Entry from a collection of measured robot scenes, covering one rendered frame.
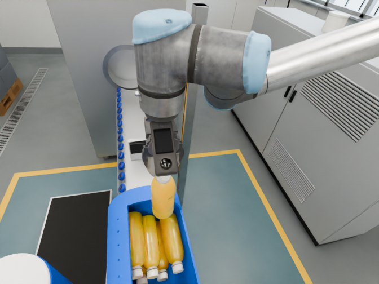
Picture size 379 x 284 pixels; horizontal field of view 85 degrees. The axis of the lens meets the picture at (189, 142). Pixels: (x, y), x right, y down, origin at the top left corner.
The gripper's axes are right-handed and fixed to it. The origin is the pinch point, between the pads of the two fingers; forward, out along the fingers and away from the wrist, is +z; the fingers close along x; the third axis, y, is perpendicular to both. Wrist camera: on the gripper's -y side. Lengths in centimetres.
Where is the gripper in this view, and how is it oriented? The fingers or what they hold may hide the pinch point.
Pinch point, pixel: (163, 173)
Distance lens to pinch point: 56.2
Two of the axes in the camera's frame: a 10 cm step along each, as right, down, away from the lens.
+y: -2.5, -6.9, 6.8
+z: -0.9, 7.2, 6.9
